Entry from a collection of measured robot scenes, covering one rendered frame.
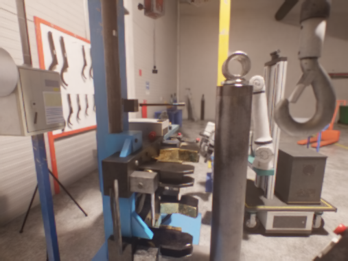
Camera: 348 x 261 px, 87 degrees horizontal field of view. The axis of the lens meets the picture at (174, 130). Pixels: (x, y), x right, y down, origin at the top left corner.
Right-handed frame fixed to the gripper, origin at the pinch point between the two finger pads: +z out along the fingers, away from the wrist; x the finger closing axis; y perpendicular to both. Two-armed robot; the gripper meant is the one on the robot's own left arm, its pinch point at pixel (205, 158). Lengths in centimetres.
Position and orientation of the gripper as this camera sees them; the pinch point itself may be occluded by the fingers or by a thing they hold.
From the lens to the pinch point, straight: 195.6
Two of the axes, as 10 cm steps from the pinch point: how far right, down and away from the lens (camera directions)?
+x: -1.8, 2.9, -9.4
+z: -3.8, 8.6, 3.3
